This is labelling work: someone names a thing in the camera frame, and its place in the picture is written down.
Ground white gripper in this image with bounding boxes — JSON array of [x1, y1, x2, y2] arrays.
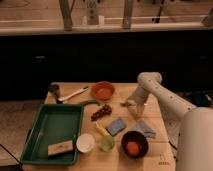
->
[[120, 87, 149, 117]]

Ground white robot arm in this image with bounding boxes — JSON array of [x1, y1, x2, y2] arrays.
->
[[125, 72, 213, 171]]

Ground green plastic cup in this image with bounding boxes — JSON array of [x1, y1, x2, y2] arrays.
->
[[100, 136, 115, 152]]

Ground white plastic cup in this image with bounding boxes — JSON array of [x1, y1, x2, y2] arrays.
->
[[76, 133, 95, 153]]

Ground blue cloth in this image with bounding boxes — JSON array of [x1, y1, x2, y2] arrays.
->
[[133, 120, 156, 138]]

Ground dark grape bunch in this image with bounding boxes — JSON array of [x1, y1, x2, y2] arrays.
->
[[91, 104, 112, 121]]

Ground dark bowl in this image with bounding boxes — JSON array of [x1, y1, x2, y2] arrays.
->
[[121, 131, 149, 159]]

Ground blue sponge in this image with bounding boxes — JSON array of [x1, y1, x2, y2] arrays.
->
[[106, 118, 126, 136]]

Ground orange bowl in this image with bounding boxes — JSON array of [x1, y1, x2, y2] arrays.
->
[[91, 81, 115, 101]]

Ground orange ball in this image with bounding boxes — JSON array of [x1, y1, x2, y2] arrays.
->
[[126, 141, 139, 156]]

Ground green curved vegetable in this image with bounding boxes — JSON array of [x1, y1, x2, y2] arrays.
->
[[77, 100, 100, 106]]

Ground white spoon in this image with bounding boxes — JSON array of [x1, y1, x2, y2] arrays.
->
[[58, 86, 89, 102]]

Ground wooden block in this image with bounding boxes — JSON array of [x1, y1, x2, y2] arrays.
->
[[48, 140, 73, 156]]

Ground black round brush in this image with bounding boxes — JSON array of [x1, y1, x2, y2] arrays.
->
[[48, 84, 62, 104]]

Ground green plastic tray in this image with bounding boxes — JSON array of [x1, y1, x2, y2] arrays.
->
[[21, 104, 84, 165]]

